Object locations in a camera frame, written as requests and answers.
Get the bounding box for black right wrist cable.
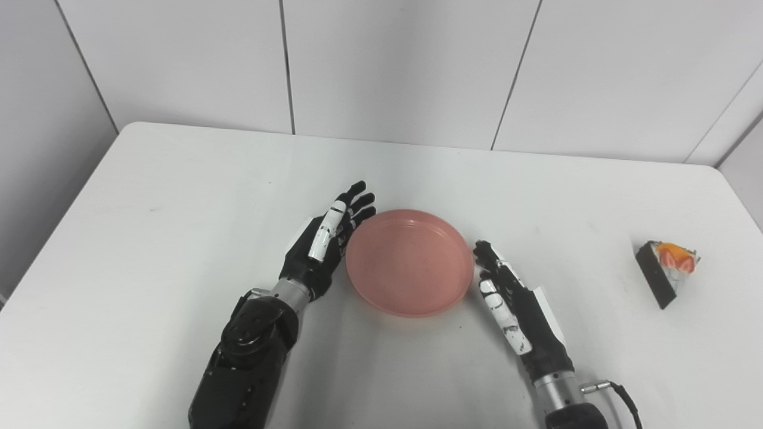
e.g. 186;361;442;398
580;380;644;429

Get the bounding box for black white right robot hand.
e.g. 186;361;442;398
473;240;576;382

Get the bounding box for pink round plate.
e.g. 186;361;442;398
346;209;476;318

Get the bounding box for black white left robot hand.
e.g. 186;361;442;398
279;181;377;301

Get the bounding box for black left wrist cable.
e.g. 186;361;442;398
232;288;272;313

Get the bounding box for chocolate cake slice with fruit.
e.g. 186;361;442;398
635;240;701;310

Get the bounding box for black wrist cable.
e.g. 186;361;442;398
232;288;272;313
580;380;644;429

